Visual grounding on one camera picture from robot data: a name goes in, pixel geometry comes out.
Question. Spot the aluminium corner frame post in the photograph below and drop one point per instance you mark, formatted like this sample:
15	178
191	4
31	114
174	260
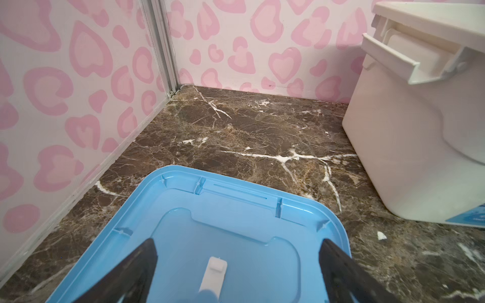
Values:
157	23

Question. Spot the blue plastic box lid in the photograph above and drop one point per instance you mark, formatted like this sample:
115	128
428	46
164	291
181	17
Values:
268	238

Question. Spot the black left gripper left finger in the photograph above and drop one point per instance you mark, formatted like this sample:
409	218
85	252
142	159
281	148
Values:
129	281

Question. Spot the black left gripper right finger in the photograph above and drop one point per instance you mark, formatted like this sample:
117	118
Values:
346	281

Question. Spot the white plastic storage box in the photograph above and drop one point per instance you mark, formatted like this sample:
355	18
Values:
416	117

